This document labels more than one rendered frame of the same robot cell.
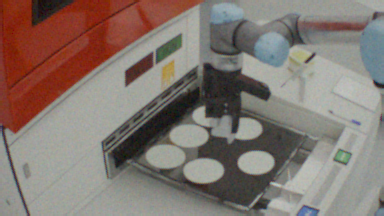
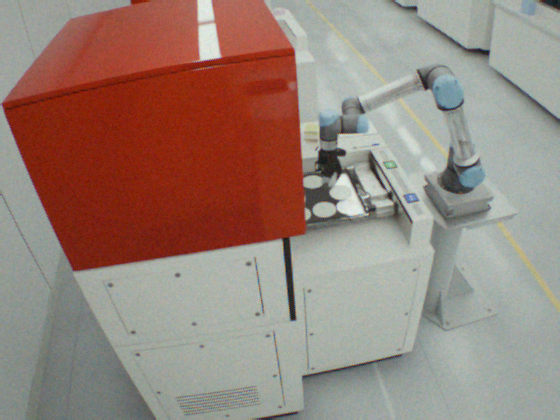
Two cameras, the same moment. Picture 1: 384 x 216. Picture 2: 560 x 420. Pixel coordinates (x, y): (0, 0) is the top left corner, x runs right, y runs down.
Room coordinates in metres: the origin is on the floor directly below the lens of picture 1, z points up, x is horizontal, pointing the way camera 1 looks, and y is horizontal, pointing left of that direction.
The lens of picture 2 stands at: (0.03, 1.12, 2.20)
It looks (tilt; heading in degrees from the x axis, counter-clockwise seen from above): 39 degrees down; 321
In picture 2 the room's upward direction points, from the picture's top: 5 degrees counter-clockwise
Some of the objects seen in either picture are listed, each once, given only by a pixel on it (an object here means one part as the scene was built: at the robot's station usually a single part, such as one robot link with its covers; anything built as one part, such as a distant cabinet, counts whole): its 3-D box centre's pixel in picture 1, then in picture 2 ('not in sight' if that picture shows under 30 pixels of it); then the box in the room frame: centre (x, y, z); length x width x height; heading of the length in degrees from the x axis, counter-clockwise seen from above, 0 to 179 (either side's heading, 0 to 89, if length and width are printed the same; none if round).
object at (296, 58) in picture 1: (301, 65); (312, 132); (1.51, -0.34, 1.00); 0.07 x 0.07 x 0.07; 34
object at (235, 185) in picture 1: (224, 149); (318, 195); (1.23, -0.08, 0.90); 0.34 x 0.34 x 0.01; 57
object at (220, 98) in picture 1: (222, 88); (328, 159); (1.15, -0.07, 1.13); 0.09 x 0.08 x 0.12; 97
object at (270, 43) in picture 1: (267, 41); (353, 122); (1.09, -0.16, 1.29); 0.11 x 0.11 x 0.08; 46
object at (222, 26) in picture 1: (228, 27); (329, 124); (1.14, -0.08, 1.29); 0.09 x 0.08 x 0.11; 46
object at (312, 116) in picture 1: (308, 95); (319, 149); (1.50, -0.38, 0.89); 0.62 x 0.35 x 0.14; 57
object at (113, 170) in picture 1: (154, 127); not in sight; (1.33, 0.10, 0.89); 0.44 x 0.02 x 0.10; 147
